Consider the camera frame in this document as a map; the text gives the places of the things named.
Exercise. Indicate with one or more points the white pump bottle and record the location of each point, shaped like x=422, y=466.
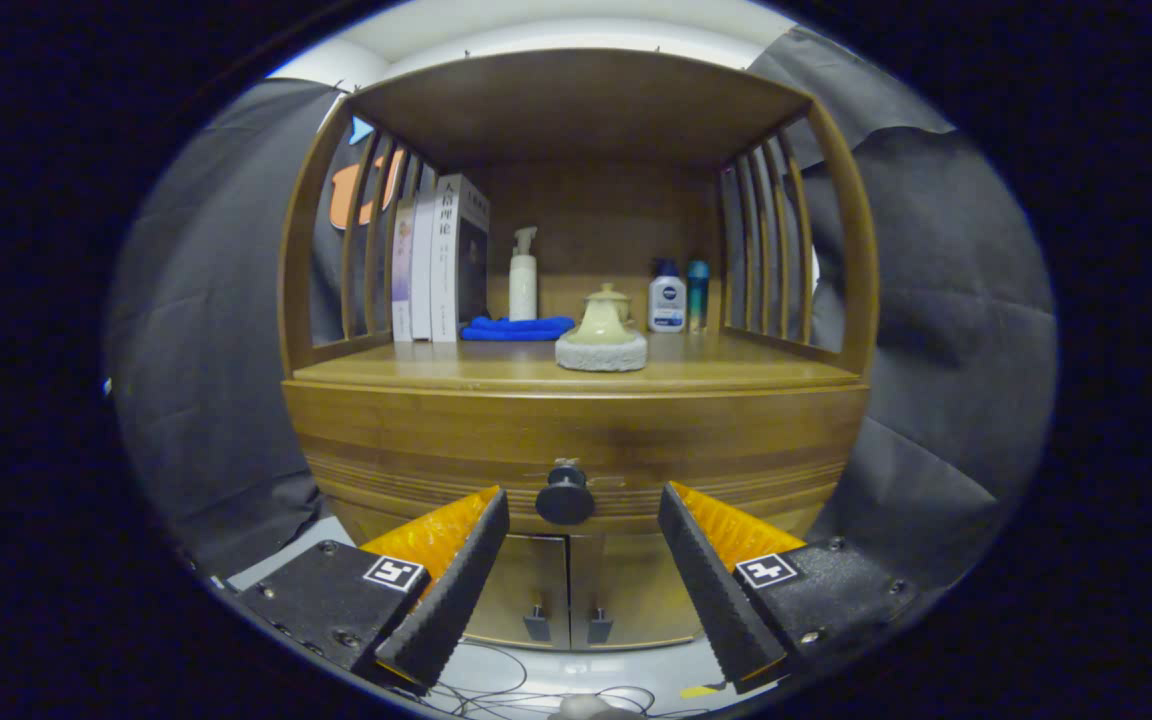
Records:
x=523, y=290

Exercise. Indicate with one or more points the teal slim bottle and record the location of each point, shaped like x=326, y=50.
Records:
x=698, y=295

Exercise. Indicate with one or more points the wooden drawer with black knob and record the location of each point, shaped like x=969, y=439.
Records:
x=586, y=430

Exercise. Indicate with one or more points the white bottle with blue cap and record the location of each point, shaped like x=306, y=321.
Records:
x=667, y=305

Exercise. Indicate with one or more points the beige ceramic lidded cup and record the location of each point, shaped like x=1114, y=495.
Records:
x=608, y=292

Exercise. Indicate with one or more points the yellow tape strip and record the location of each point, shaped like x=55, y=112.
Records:
x=701, y=691

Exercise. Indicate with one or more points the wooden cabinet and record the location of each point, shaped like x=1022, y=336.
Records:
x=576, y=110

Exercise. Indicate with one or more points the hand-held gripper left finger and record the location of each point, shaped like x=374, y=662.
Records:
x=446, y=605

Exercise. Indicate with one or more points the pale green scrub brush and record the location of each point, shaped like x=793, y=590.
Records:
x=601, y=355

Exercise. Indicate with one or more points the black backdrop cloth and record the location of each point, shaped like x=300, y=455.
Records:
x=936, y=300

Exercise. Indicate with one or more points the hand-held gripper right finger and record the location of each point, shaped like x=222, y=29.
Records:
x=716, y=595

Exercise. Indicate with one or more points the thin pale purple book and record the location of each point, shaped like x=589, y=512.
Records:
x=402, y=280

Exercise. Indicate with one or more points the thick white and black book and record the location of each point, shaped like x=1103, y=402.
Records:
x=448, y=260

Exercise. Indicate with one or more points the wooden countertop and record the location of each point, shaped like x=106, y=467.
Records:
x=436, y=370

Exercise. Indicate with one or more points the thin white book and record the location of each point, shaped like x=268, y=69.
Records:
x=422, y=270

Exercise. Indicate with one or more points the wooden cabinet door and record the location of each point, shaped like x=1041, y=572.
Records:
x=626, y=580
x=526, y=580

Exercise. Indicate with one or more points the blue folded cloth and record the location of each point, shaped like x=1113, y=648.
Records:
x=516, y=328

